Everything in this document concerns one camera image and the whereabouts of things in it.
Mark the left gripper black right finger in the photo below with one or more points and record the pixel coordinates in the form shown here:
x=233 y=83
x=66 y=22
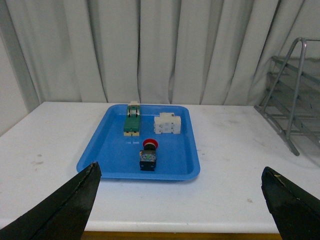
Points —
x=295 y=212

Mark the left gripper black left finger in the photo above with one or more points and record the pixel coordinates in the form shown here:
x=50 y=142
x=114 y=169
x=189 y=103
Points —
x=63 y=215

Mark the red emergency stop button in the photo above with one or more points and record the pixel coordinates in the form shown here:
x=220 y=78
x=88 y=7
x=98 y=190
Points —
x=148 y=155

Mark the silver mesh letter rack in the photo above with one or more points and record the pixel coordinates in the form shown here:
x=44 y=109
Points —
x=292 y=103

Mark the blue plastic tray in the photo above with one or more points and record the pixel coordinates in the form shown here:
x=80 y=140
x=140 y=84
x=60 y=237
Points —
x=119 y=156

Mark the white circuit breaker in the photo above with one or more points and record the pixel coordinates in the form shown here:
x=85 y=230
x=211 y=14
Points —
x=167 y=123

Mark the white curtain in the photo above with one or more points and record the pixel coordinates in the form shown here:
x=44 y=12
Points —
x=200 y=52

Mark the green knife switch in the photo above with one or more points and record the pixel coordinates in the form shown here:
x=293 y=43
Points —
x=132 y=123

